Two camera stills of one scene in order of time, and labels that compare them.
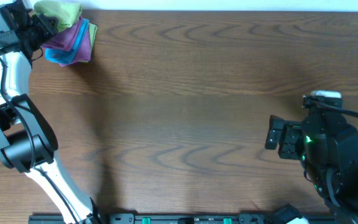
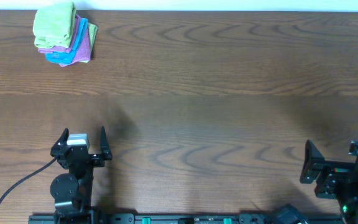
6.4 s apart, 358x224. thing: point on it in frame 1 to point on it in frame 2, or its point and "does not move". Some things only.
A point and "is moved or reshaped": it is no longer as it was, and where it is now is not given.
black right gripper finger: (276, 126) to (314, 163)
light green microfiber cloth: (65, 14) is moved or reshaped
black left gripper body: (35, 34) to (97, 161)
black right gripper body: (292, 145) to (333, 185)
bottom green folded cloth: (93, 30) does not move
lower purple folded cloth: (84, 52) does not move
